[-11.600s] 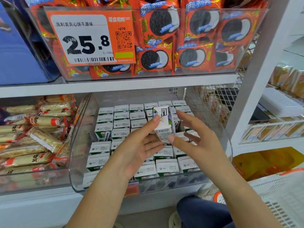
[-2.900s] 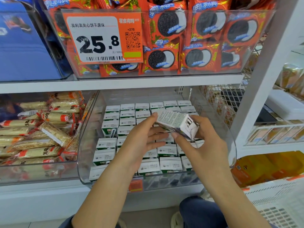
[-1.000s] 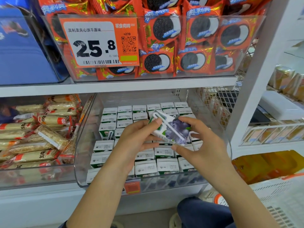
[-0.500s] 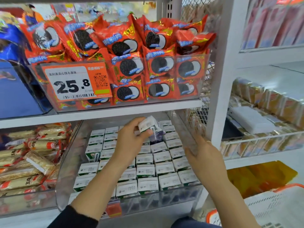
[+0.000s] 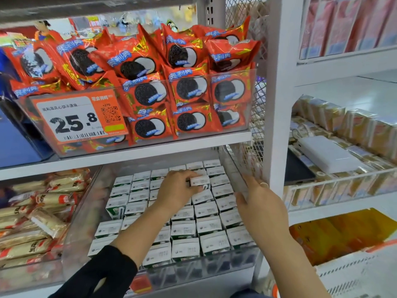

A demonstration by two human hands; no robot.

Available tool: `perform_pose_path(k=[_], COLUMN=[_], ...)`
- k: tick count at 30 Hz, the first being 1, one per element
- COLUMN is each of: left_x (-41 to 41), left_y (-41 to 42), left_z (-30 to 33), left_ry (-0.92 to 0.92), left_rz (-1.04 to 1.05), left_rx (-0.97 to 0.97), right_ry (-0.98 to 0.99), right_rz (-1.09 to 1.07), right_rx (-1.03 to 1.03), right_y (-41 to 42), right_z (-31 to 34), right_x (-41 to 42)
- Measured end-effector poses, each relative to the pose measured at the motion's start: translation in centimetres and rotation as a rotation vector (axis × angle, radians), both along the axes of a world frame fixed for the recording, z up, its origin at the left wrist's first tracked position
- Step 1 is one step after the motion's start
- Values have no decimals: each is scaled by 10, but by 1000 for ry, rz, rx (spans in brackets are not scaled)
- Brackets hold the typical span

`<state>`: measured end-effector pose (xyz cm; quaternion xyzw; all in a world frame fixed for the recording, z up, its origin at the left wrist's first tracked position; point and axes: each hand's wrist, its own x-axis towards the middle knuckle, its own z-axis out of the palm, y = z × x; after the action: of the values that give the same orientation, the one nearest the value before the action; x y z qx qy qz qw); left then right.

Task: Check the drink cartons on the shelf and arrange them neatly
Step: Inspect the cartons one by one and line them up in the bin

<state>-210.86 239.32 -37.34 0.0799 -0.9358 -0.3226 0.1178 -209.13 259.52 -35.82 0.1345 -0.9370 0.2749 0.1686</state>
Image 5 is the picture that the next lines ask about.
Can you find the person's blue jeans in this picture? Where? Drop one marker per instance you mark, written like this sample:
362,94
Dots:
248,294

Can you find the person's right hand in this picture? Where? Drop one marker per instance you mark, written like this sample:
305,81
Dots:
263,214

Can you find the large white orange price tag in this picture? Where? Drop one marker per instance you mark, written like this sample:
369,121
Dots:
77,118

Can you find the person's left forearm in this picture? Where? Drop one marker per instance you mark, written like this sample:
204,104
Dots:
118,257

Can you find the small orange price tag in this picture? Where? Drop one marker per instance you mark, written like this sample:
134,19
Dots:
141,283

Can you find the yellow orange snack packet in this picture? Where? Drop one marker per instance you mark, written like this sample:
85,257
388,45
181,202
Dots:
341,232

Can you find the white flat box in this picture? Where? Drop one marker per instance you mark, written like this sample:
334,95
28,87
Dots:
329,155

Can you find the person's right forearm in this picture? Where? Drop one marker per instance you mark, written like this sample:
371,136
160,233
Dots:
298,273

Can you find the stack of red cookie packets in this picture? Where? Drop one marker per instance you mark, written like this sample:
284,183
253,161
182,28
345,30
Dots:
161,77

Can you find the pile of yellow wafer bars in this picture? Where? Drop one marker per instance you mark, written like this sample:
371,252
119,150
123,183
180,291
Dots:
37,214

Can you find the rows of white juice cartons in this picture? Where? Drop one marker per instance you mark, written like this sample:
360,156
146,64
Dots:
211,214

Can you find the person's left hand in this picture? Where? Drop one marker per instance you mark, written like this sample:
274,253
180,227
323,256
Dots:
177,189

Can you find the clear plastic display bin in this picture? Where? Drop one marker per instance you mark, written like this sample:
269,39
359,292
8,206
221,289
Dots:
37,273
80,245

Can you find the blue cardboard display box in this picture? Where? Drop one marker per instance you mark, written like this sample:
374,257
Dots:
22,139

